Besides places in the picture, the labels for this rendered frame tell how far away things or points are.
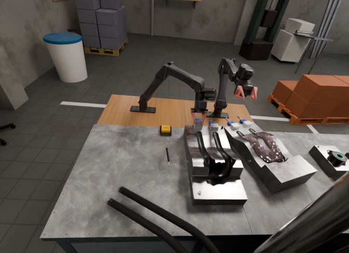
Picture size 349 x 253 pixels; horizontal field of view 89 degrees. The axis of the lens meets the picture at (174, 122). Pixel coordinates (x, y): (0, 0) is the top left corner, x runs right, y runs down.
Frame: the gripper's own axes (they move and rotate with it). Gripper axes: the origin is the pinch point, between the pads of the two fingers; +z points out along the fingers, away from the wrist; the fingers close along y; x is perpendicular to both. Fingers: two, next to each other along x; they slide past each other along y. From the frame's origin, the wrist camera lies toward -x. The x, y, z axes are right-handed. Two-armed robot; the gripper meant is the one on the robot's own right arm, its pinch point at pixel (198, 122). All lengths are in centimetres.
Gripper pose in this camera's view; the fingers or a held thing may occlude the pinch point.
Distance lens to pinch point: 116.8
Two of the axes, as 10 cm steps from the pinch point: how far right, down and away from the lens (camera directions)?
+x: -0.7, -1.7, 9.8
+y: 10.0, 0.2, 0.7
